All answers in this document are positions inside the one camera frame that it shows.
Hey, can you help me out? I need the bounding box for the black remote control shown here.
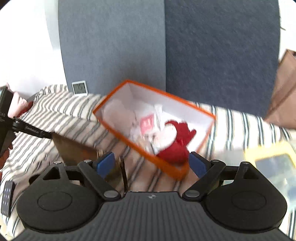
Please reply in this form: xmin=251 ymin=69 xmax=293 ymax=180
xmin=1 ymin=181 xmax=16 ymax=217

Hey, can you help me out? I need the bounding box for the red white packet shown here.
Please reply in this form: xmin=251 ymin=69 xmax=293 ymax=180
xmin=140 ymin=114 xmax=154 ymax=135

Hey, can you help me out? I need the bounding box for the pink cushion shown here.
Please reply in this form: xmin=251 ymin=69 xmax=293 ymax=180
xmin=6 ymin=83 xmax=33 ymax=118

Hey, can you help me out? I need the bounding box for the dark blue back cushion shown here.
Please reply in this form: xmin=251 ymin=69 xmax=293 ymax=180
xmin=165 ymin=1 xmax=280 ymax=117

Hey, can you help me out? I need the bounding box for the brown plaid pouch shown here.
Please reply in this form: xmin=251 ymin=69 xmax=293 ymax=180
xmin=52 ymin=133 xmax=128 ymax=192

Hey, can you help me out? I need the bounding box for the white soft item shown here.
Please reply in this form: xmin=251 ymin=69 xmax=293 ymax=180
xmin=102 ymin=99 xmax=137 ymax=136

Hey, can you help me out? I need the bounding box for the clear plastic storage box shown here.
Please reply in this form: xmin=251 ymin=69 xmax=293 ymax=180
xmin=244 ymin=141 xmax=295 ymax=209

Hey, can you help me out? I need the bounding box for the white digital clock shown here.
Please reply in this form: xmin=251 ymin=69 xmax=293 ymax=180
xmin=71 ymin=80 xmax=88 ymax=95

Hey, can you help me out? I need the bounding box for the orange cardboard box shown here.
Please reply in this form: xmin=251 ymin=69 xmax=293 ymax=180
xmin=93 ymin=80 xmax=216 ymax=180

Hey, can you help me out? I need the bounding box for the red plush fabric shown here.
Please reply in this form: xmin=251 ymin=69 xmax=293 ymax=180
xmin=155 ymin=120 xmax=197 ymax=165

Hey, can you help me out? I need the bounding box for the brown paper bag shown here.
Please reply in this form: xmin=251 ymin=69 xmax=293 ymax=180
xmin=264 ymin=49 xmax=295 ymax=129

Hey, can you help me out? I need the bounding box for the striped sofa cover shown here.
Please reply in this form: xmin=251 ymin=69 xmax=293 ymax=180
xmin=1 ymin=85 xmax=295 ymax=240

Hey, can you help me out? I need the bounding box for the light grey back cushion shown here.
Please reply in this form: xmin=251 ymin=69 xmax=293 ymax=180
xmin=58 ymin=1 xmax=166 ymax=94

